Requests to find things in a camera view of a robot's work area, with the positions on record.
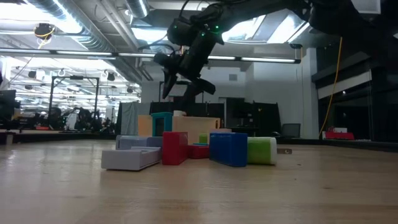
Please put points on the green and white block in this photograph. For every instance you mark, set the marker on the green and white block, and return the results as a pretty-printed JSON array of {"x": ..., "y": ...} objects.
[{"x": 259, "y": 151}]

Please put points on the red square block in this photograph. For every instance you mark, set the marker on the red square block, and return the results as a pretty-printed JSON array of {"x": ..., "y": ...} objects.
[{"x": 174, "y": 147}]

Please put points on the black cabinet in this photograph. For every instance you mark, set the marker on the black cabinet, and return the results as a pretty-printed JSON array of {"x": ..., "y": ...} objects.
[
  {"x": 264, "y": 115},
  {"x": 214, "y": 109}
]

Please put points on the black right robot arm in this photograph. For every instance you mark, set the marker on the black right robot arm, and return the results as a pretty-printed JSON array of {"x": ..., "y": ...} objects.
[{"x": 280, "y": 9}]

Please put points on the black metal stand frame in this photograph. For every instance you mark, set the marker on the black metal stand frame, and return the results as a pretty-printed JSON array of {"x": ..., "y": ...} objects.
[{"x": 76, "y": 77}]

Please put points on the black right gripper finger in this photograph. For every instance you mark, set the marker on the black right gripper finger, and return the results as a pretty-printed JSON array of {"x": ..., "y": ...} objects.
[
  {"x": 191, "y": 96},
  {"x": 169, "y": 81}
]

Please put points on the small green block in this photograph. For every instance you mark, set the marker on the small green block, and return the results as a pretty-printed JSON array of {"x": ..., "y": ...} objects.
[{"x": 203, "y": 138}]

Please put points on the black dome camera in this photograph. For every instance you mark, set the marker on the black dome camera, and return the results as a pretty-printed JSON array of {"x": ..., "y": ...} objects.
[{"x": 295, "y": 45}]

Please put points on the pink block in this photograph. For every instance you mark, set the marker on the pink block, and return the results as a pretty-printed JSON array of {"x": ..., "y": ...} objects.
[{"x": 221, "y": 130}]

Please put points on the long ceiling light bar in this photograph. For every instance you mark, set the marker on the long ceiling light bar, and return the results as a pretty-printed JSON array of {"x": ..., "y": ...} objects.
[{"x": 267, "y": 59}]

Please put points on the black monitor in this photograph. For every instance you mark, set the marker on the black monitor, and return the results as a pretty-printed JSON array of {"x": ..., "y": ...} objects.
[{"x": 7, "y": 102}]

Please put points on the silver round air duct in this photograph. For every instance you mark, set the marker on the silver round air duct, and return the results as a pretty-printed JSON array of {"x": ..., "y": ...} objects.
[{"x": 136, "y": 7}]

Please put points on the teal arch block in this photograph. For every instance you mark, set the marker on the teal arch block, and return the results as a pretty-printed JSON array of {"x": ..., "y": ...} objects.
[{"x": 161, "y": 114}]

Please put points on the gray wall vent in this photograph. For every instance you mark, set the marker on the gray wall vent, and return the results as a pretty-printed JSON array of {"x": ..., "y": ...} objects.
[{"x": 233, "y": 77}]

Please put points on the tan wooden block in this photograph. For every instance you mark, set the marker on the tan wooden block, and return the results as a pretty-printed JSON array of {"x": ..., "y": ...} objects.
[{"x": 192, "y": 127}]

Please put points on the silver spiral air duct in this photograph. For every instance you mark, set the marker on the silver spiral air duct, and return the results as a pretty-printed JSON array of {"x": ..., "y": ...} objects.
[{"x": 93, "y": 43}]

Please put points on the small white cylinder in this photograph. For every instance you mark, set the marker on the small white cylinder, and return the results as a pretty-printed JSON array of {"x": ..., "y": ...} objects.
[{"x": 179, "y": 113}]

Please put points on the small white box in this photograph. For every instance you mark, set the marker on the small white box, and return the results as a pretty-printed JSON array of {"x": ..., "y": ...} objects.
[{"x": 340, "y": 129}]

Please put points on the blue digital clock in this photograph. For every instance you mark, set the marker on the blue digital clock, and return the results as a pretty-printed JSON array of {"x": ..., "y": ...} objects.
[{"x": 228, "y": 149}]

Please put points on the gray cloth cover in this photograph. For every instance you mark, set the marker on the gray cloth cover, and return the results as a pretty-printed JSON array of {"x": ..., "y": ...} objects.
[{"x": 129, "y": 118}]

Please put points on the light gray digital clock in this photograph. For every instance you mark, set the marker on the light gray digital clock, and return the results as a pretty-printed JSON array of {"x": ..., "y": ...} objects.
[{"x": 133, "y": 142}]

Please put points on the red box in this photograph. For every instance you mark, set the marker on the red box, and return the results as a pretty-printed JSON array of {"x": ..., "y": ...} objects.
[{"x": 339, "y": 136}]

